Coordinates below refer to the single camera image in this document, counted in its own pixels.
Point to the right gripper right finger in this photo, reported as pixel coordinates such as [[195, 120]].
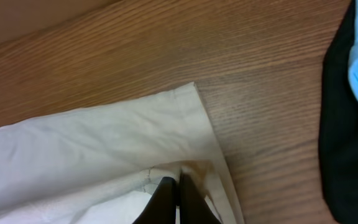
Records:
[[193, 208]]

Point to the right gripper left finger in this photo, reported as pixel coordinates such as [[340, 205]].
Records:
[[161, 208]]

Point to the black garment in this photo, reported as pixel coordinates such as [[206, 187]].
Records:
[[338, 128]]

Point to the beige khaki shorts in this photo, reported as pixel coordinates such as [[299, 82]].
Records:
[[102, 164]]

